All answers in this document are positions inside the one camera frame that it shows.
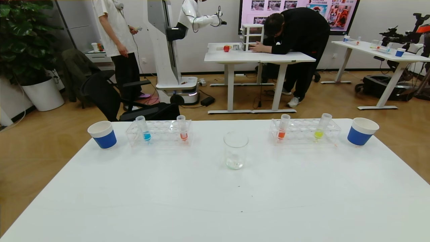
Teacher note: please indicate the clear acrylic test tube rack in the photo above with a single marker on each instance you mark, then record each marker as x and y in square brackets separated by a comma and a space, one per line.
[302, 133]
[164, 136]

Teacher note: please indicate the clear glass beaker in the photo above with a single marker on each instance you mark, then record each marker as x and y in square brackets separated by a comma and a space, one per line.
[235, 163]

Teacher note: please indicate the small test tube rack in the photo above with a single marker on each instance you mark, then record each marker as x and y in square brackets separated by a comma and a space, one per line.
[351, 41]
[383, 48]

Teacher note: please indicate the blue and white paper cup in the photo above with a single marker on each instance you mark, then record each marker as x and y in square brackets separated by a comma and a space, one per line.
[359, 136]
[104, 139]

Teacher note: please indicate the white standing desk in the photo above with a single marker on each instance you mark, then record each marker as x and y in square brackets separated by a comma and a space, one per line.
[285, 57]
[231, 57]

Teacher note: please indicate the orange pigment test tube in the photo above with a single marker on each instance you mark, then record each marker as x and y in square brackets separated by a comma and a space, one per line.
[281, 134]

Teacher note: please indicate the white plant pot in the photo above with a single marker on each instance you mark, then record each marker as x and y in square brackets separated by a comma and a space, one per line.
[43, 95]

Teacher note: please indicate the black office chair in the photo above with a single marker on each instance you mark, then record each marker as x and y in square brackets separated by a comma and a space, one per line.
[100, 95]

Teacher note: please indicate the small white cup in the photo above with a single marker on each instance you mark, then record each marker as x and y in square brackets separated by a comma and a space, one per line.
[94, 47]

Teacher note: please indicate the blue pigment test tube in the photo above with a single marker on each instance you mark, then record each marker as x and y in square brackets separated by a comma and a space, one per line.
[146, 136]

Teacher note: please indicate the person in white shirt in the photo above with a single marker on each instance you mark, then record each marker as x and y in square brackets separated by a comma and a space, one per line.
[114, 27]

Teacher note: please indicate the olive green jacket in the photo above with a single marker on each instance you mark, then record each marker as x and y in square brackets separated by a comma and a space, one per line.
[75, 67]

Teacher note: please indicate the large wall display screen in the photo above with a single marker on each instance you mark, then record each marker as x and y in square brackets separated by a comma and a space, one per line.
[342, 13]

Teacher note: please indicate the small blue paper cup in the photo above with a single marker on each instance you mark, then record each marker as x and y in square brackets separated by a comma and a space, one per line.
[400, 52]

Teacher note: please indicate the black mobile robot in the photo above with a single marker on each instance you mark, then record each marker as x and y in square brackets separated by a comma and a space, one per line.
[379, 85]

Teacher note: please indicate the black power adapter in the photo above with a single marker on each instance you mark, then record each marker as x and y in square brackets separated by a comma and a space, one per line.
[207, 101]

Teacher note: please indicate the green leafy plant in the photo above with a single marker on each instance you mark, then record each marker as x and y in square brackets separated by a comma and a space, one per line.
[23, 40]

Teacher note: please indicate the white mini drawer unit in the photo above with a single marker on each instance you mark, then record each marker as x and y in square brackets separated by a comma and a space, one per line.
[248, 30]

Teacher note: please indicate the yellow pigment test tube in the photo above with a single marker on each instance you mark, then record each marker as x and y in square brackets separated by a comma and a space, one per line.
[318, 134]

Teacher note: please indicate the red pigment test tube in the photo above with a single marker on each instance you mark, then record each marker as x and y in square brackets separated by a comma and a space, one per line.
[183, 135]

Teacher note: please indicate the white humanoid robot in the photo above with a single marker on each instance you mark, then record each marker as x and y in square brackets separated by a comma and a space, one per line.
[164, 50]

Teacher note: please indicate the small white box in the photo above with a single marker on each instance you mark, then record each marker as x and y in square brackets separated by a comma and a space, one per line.
[202, 82]

